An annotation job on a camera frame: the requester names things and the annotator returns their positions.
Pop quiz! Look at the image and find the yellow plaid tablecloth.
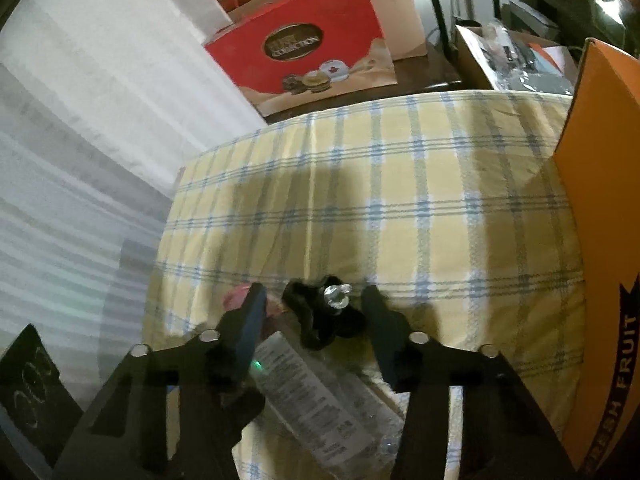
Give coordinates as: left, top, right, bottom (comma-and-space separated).
142, 91, 586, 480

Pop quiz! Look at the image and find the red biscuit collection box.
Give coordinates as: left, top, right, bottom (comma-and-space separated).
202, 0, 398, 118

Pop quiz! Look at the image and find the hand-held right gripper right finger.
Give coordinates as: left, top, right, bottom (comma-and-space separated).
361, 285, 583, 480

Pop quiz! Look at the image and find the clear bottle with pink cap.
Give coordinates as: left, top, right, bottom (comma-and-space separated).
222, 284, 406, 468

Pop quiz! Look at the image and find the dark wooden low table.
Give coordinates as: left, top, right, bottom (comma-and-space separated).
262, 52, 463, 125

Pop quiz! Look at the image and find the orange cardboard box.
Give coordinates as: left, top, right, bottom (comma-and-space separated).
554, 37, 640, 473

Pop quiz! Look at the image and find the red gift boxes stack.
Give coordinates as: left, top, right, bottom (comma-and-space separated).
320, 0, 428, 61

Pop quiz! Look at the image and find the white curtain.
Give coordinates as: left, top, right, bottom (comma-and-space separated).
0, 0, 271, 461

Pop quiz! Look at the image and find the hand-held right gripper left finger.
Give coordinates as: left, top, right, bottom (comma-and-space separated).
52, 282, 268, 480

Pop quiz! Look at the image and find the open cardboard box with clutter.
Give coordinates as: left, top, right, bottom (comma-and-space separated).
454, 19, 586, 96

